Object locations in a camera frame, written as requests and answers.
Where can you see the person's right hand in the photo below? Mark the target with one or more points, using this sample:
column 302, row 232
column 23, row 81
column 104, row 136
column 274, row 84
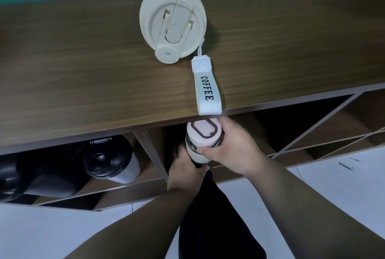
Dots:
column 237, row 150

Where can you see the person's left hand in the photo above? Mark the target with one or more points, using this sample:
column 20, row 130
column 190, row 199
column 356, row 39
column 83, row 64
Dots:
column 184, row 174

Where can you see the person's left fingers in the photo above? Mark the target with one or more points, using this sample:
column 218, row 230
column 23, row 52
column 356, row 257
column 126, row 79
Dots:
column 183, row 155

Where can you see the person's right thumb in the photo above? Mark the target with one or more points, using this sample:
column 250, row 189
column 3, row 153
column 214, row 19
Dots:
column 211, row 151

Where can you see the person's right forearm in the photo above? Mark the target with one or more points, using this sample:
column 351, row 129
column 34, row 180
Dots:
column 312, row 210

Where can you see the person's left forearm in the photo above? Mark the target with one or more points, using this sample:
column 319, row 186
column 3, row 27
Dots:
column 132, row 225

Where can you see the brown wooden shelf cabinet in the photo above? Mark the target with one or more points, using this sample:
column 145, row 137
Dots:
column 192, row 93

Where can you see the person's dark trouser leg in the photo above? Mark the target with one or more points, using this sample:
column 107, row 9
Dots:
column 215, row 222

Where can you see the white tumbler with black lid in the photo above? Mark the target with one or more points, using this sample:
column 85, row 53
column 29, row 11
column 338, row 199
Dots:
column 112, row 160

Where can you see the cream travel tumbler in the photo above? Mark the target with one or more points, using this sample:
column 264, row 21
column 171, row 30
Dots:
column 172, row 16

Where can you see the black bottle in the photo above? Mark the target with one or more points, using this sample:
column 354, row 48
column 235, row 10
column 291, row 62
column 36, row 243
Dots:
column 27, row 177

